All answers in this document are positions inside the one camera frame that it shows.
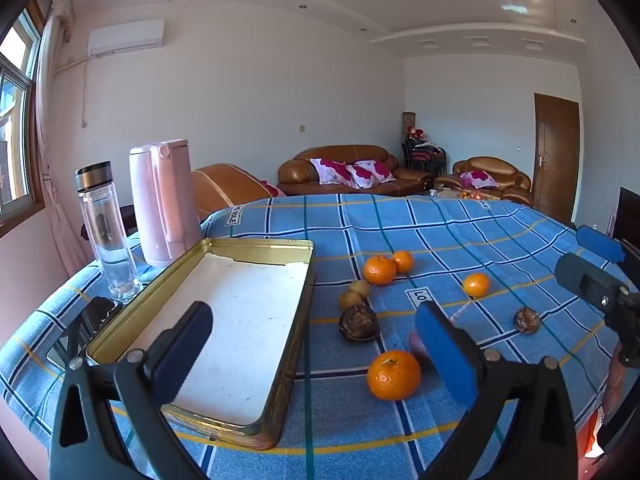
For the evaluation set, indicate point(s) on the small yellow-brown fruit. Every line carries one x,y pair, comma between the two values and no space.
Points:
349,301
360,289

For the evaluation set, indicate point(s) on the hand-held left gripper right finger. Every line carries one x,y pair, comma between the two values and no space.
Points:
445,350

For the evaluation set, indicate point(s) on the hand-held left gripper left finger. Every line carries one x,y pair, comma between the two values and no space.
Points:
182,350

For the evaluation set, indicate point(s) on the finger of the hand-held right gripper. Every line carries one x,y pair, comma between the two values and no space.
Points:
597,242
580,272

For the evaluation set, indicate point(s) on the window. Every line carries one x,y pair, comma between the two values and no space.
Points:
15,110

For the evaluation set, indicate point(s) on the tall patterned vase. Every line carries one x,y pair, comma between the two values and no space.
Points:
408,122

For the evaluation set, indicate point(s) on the orange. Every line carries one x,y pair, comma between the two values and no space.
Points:
402,261
392,375
380,270
476,284

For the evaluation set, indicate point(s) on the blue checked tablecloth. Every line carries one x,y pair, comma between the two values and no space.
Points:
450,240

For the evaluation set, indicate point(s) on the black television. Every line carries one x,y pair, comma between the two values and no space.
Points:
629,215

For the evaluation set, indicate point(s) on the clear glass bottle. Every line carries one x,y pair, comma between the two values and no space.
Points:
107,230

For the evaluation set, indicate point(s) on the white air conditioner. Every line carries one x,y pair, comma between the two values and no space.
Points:
125,35

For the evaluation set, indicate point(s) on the gold metal tin tray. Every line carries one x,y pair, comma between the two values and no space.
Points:
240,320

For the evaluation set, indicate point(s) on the large dark brown fruit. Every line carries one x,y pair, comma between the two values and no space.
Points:
358,323

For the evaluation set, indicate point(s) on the pink curtain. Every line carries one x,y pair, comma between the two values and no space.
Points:
52,135

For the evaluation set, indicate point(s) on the long brown leather sofa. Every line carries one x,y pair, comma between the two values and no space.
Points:
300,172

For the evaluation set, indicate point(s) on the stack of dark chairs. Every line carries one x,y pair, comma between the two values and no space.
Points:
425,157

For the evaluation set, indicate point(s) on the pink electric kettle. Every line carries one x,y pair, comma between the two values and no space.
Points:
160,200

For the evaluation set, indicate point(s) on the brown leather armchair with cushion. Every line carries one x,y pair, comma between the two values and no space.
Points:
515,180

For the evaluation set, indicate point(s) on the black smartphone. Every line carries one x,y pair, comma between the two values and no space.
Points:
80,325

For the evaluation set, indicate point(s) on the brown wooden door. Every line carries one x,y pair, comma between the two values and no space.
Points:
555,150

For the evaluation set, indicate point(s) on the small floral pink cushion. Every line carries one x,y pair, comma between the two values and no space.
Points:
477,177

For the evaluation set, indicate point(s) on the cluttered coffee table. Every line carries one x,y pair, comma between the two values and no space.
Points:
462,193

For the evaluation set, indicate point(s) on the small dark brown fruit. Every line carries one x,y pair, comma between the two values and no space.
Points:
526,320

